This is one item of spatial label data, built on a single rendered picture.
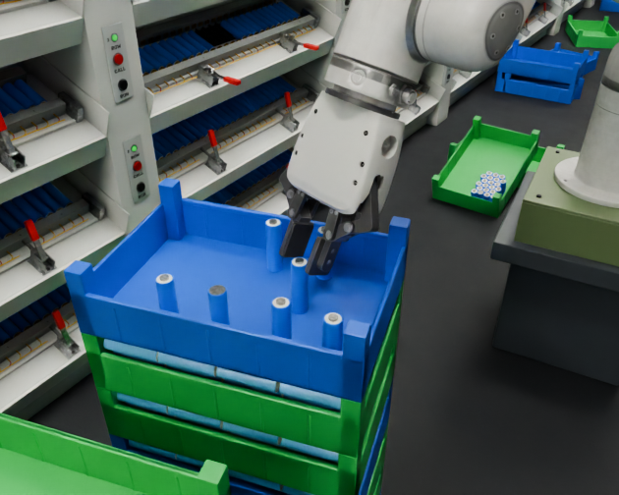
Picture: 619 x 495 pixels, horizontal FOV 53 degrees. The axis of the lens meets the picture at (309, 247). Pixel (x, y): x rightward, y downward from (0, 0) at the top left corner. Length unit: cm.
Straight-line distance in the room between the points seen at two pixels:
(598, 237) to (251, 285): 67
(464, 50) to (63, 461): 52
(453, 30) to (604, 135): 69
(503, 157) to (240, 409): 148
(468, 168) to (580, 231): 83
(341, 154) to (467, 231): 117
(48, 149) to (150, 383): 50
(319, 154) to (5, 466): 43
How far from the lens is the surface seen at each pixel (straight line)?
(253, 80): 137
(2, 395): 121
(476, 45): 53
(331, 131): 59
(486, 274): 158
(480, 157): 198
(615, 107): 117
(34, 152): 106
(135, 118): 114
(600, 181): 121
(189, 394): 67
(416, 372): 129
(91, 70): 107
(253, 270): 73
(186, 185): 131
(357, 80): 57
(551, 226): 117
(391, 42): 57
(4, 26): 100
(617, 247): 118
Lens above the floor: 92
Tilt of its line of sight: 35 degrees down
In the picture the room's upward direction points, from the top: straight up
